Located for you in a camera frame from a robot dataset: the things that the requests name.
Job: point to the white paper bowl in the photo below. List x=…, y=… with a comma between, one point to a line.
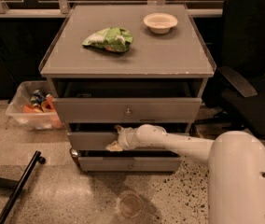
x=160, y=23

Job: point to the green chip bag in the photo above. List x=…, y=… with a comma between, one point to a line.
x=114, y=39

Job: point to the clear plastic bin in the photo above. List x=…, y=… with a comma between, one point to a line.
x=32, y=121

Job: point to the grey drawer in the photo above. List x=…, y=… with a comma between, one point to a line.
x=127, y=101
x=96, y=136
x=129, y=161

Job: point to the round floor drain cover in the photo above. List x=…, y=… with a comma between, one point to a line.
x=130, y=205

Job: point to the grey drawer cabinet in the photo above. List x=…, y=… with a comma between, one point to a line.
x=178, y=54

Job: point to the soda cans in bin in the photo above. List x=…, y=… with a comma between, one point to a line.
x=39, y=97

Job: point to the grey top drawer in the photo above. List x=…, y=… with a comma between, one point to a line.
x=127, y=101

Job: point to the grey bottom drawer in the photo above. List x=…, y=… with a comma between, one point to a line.
x=129, y=161

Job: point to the orange item in bin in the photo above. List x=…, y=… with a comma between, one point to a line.
x=38, y=105

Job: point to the black office chair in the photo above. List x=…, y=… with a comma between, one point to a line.
x=238, y=85

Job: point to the black metal stand leg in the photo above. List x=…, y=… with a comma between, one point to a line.
x=17, y=185

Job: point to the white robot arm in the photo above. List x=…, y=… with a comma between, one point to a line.
x=236, y=168

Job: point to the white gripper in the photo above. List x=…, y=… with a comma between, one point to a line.
x=123, y=138

